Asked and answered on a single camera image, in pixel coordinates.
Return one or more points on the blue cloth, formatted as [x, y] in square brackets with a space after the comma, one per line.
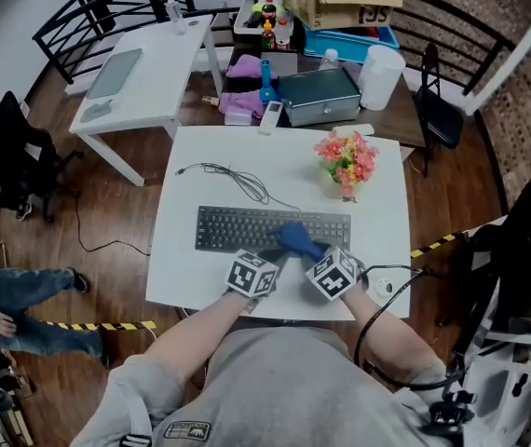
[298, 240]

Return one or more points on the white tray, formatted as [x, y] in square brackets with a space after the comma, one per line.
[244, 21]

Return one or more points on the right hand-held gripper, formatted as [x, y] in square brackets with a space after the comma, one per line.
[333, 275]

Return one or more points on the blue plastic crate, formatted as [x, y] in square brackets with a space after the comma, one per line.
[340, 42]

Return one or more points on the person's right forearm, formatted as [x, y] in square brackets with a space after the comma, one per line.
[386, 329]

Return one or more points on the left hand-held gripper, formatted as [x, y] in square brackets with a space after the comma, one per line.
[251, 275]

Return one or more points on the person's grey shirt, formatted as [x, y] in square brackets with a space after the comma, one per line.
[275, 389]

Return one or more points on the dark soda bottle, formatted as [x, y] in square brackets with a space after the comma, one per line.
[269, 11]

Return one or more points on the red-capped clear bottle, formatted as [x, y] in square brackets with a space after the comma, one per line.
[282, 35]

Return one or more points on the black metal railing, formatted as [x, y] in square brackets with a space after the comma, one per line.
[88, 17]

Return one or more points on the small clear plastic box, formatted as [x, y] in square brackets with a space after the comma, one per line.
[237, 116]

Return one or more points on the black office chair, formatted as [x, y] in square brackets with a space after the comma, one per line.
[9, 156]

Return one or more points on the black keyboard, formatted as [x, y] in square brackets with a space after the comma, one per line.
[233, 228]

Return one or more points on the small grey pad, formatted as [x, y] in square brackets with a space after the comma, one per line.
[95, 111]

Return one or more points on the purple cloth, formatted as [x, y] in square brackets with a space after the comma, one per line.
[242, 86]

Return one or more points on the pink flowers in white pot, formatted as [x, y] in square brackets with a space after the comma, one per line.
[347, 158]

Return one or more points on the black clamp device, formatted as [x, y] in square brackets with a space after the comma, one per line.
[449, 415]

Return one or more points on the blue flask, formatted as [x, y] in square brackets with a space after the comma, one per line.
[268, 84]

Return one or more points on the white side desk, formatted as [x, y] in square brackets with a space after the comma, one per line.
[163, 86]

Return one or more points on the white shelf cart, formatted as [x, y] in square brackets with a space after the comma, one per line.
[507, 370]

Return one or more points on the yellow black striped tape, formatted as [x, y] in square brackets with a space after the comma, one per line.
[102, 326]
[435, 245]

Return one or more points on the black folding chair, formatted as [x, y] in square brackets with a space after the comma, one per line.
[440, 114]

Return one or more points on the dark wooden table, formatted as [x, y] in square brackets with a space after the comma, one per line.
[405, 119]

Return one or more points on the white remote control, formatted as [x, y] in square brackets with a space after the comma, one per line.
[271, 117]

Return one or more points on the person's left forearm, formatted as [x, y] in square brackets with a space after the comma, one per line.
[195, 333]

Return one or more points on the clear water bottle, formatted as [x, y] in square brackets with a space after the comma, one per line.
[176, 17]

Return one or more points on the orange sauce bottle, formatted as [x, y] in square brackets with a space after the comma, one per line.
[268, 35]

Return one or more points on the grey metal box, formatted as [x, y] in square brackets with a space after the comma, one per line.
[321, 96]

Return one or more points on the clear bottle white cap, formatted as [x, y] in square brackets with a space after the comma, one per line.
[329, 59]

